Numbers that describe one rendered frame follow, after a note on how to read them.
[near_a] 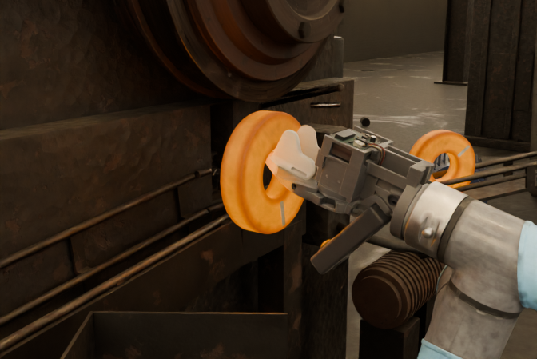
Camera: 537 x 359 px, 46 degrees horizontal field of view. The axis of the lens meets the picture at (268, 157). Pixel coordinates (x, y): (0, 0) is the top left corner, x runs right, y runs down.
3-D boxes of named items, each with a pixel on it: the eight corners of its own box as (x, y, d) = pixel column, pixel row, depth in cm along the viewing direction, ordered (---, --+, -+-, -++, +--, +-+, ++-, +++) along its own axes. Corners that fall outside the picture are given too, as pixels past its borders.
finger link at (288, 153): (269, 113, 77) (332, 141, 72) (260, 157, 79) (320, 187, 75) (253, 117, 75) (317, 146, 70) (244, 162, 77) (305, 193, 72)
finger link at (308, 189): (294, 159, 76) (354, 188, 72) (291, 172, 77) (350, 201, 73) (272, 167, 73) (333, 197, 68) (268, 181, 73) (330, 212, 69)
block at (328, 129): (284, 240, 130) (284, 126, 125) (304, 229, 137) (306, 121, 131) (328, 251, 124) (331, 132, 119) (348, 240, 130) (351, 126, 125)
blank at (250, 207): (210, 128, 72) (233, 130, 70) (285, 97, 83) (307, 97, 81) (226, 250, 76) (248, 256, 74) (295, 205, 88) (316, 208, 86)
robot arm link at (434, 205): (455, 247, 70) (427, 272, 64) (418, 229, 72) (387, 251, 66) (477, 188, 67) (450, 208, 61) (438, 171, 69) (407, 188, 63)
